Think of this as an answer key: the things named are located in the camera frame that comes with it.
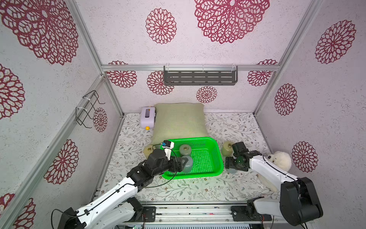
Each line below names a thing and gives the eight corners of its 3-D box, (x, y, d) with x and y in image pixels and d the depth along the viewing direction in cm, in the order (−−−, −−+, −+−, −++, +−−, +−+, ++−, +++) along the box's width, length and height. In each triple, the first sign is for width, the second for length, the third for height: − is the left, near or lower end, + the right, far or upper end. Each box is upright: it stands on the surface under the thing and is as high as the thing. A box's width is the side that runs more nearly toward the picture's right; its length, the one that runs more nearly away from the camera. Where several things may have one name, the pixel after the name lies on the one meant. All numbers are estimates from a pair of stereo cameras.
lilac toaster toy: (142, 132, 111) (139, 124, 103) (143, 113, 124) (140, 105, 116) (157, 131, 112) (155, 122, 104) (155, 112, 125) (154, 103, 117)
